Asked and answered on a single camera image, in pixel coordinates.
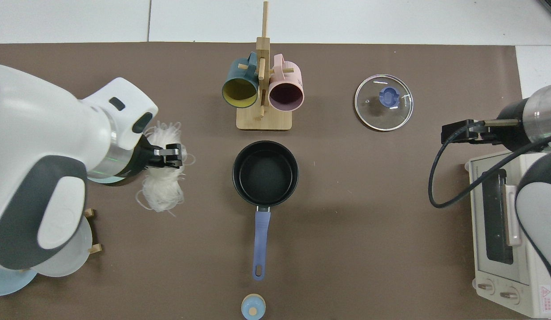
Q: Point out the white vermicelli bundle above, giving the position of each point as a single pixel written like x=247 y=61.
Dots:
x=162 y=191

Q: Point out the glass lid blue knob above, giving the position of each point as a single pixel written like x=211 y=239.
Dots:
x=389 y=97

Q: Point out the green plate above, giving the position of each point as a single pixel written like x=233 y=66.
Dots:
x=106 y=180

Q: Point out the wooden plate rack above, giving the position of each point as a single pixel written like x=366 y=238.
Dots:
x=95 y=249

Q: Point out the grey plate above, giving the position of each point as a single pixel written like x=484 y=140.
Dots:
x=75 y=253

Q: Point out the light blue plate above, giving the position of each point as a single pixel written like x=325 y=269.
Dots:
x=8 y=284

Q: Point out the wooden cup stand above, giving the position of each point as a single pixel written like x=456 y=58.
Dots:
x=264 y=122

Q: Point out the teal mug yellow inside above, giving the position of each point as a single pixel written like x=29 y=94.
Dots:
x=234 y=71

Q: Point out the pale toaster oven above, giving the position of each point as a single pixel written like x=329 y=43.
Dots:
x=477 y=249

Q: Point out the pink mug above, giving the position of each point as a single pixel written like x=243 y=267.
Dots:
x=291 y=78

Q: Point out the brown table cloth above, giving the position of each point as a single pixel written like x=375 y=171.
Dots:
x=346 y=244

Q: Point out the small blue round thing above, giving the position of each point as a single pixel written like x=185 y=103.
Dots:
x=246 y=304

